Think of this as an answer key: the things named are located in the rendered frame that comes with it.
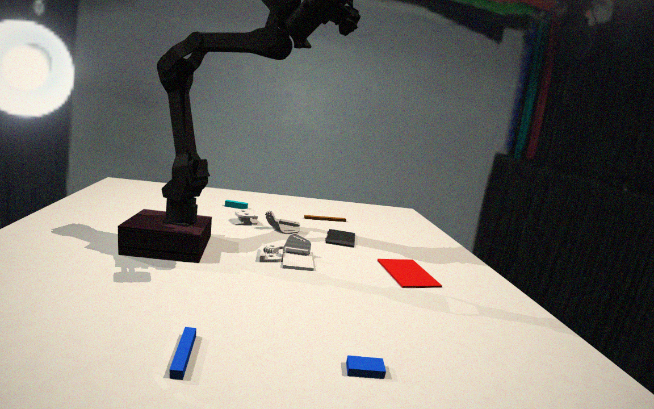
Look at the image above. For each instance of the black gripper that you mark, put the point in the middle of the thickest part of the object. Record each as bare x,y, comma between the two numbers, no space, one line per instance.
317,10

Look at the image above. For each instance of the red flat rectangular plate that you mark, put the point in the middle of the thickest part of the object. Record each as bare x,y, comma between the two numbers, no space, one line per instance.
408,273

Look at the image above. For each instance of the cyan rectangular block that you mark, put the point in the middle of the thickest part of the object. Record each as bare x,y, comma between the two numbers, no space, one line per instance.
236,204

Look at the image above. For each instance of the blue rectangular block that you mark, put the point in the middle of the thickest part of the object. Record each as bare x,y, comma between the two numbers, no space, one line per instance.
368,367

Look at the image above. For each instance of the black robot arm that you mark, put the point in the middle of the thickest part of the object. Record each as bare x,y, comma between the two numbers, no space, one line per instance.
189,171

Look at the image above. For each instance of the blue rectangular bar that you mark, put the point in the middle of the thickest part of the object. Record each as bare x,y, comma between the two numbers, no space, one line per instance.
182,355

